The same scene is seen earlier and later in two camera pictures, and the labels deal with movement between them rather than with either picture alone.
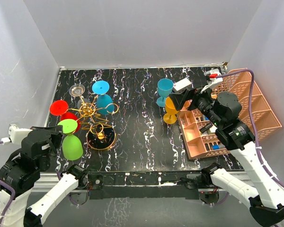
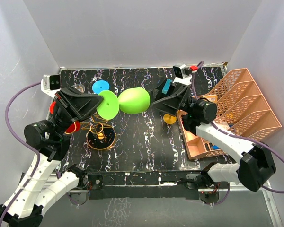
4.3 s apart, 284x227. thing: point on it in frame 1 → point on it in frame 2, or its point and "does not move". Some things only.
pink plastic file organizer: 199,138 does not move
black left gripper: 58,135 → 73,98
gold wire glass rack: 102,135 does not move
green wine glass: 72,146 → 134,100
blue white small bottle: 217,147 does not move
